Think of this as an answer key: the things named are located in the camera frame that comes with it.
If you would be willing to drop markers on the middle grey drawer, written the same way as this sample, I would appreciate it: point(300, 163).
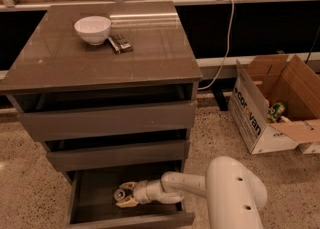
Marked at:
point(118, 150)

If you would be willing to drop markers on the green soda can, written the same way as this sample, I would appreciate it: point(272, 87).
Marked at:
point(119, 195)

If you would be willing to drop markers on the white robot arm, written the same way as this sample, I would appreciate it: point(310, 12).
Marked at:
point(233, 193)

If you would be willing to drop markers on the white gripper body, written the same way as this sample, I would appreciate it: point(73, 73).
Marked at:
point(145, 192)

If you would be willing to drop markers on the grey drawer cabinet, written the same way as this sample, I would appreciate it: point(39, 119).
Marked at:
point(56, 56)

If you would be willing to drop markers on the top grey drawer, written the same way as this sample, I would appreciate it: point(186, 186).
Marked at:
point(62, 113)

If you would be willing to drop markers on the dark snack bar packet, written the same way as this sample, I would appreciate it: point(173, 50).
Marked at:
point(120, 44)

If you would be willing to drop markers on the cardboard box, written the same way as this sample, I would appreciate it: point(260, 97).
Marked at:
point(270, 79)

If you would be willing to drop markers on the grey drawer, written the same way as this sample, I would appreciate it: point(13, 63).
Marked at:
point(92, 205)
point(118, 150)
point(62, 113)

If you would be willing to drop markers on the green snack bag in box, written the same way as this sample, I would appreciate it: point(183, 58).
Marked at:
point(275, 112)

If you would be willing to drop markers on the white bowl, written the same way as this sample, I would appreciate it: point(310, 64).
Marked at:
point(94, 30)

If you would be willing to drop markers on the bottom grey drawer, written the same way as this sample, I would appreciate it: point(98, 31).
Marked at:
point(92, 205)

